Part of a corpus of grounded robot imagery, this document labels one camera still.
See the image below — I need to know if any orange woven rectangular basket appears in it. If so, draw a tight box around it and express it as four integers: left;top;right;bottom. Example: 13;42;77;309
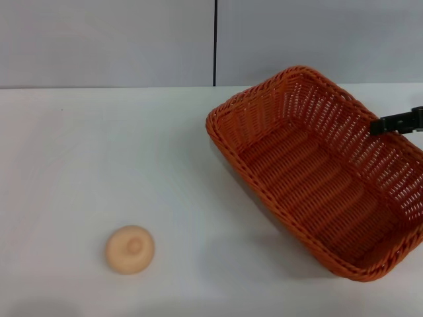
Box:
205;65;423;283

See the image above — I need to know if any round peach bread bun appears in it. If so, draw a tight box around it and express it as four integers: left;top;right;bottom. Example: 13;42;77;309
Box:
105;225;155;275

